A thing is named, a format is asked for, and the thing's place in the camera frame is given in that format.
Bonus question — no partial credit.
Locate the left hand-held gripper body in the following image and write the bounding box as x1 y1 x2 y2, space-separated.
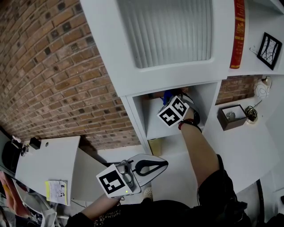
96 159 142 198

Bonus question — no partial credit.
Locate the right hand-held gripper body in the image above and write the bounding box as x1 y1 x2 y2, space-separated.
157 92 201 129

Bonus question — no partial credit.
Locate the blue wiping cloth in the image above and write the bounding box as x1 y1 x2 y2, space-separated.
163 90 173 105

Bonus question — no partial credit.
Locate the white wall shelving unit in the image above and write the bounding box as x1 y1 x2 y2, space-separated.
79 0 284 156

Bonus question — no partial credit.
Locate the person's left forearm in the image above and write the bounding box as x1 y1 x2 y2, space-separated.
82 194 125 222

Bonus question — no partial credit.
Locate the person's right forearm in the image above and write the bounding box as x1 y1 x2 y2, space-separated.
180 123 221 189

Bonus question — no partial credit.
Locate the white desk surface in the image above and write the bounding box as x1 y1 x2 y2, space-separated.
153 95 280 201

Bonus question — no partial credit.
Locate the white globe lamp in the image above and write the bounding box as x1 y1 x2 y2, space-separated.
245 76 272 122

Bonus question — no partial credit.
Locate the beige book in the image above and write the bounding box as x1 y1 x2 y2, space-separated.
148 138 162 157

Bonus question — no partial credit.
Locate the person's white shoe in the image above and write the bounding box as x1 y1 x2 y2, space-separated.
143 186 154 200

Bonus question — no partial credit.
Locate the person's black shirt torso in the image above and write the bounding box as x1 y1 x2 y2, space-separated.
64 154 251 227

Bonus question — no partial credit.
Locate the yellow-edged booklet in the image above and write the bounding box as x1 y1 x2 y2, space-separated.
45 180 68 206

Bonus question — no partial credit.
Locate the dark brown open box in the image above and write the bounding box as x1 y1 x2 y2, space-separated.
217 104 248 131

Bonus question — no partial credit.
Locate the white side table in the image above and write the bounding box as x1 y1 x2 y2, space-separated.
15 135 107 202

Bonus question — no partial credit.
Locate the white chair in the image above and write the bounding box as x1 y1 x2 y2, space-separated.
13 179 58 227

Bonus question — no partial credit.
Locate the frosted glass cabinet door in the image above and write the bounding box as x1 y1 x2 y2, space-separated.
116 0 215 69

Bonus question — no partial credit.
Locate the small black box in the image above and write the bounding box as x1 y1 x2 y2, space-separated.
29 137 42 149

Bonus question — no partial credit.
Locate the red book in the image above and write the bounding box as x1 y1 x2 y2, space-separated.
229 0 246 69

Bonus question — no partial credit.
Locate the red bead bracelet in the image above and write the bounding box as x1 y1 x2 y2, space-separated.
177 118 196 131

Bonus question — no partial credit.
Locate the black coiled lamp cable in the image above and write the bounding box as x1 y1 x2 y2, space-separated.
245 105 258 119

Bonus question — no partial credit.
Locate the black picture frame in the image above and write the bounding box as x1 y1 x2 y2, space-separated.
256 32 283 71

